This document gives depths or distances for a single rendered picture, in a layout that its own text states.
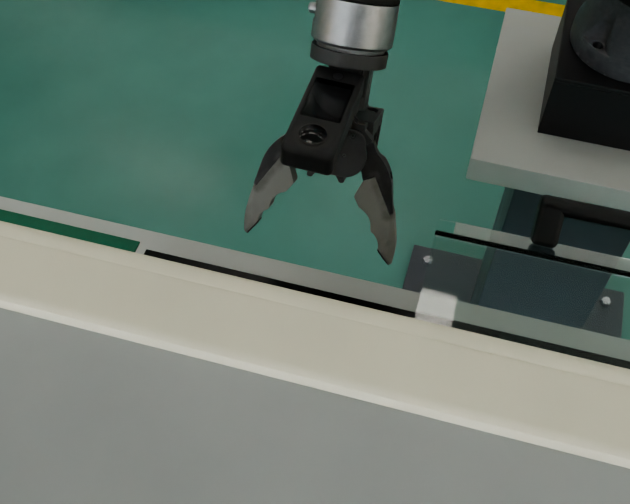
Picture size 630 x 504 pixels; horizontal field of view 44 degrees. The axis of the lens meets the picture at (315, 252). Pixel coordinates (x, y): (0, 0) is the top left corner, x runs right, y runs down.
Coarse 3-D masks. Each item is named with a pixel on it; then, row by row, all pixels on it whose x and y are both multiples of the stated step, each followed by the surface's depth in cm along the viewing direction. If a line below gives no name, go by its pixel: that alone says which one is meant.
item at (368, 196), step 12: (372, 180) 72; (360, 192) 73; (372, 192) 73; (360, 204) 74; (372, 204) 73; (384, 204) 73; (372, 216) 74; (384, 216) 74; (372, 228) 74; (384, 228) 74; (384, 240) 74; (396, 240) 76; (384, 252) 75
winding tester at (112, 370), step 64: (0, 256) 18; (64, 256) 18; (128, 256) 18; (0, 320) 18; (64, 320) 18; (128, 320) 17; (192, 320) 17; (256, 320) 17; (320, 320) 17; (384, 320) 17; (0, 384) 17; (64, 384) 17; (128, 384) 17; (192, 384) 17; (256, 384) 17; (320, 384) 17; (384, 384) 16; (448, 384) 16; (512, 384) 16; (576, 384) 16; (0, 448) 16; (64, 448) 16; (128, 448) 16; (192, 448) 16; (256, 448) 16; (320, 448) 16; (384, 448) 16; (448, 448) 16; (512, 448) 16; (576, 448) 16
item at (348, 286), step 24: (48, 216) 92; (72, 216) 92; (144, 240) 90; (168, 240) 90; (216, 264) 88; (240, 264) 88; (264, 264) 88; (288, 264) 88; (336, 288) 86; (360, 288) 86; (384, 288) 86
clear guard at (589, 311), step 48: (480, 240) 50; (528, 240) 56; (432, 288) 48; (480, 288) 48; (528, 288) 48; (576, 288) 48; (624, 288) 48; (528, 336) 46; (576, 336) 46; (624, 336) 46
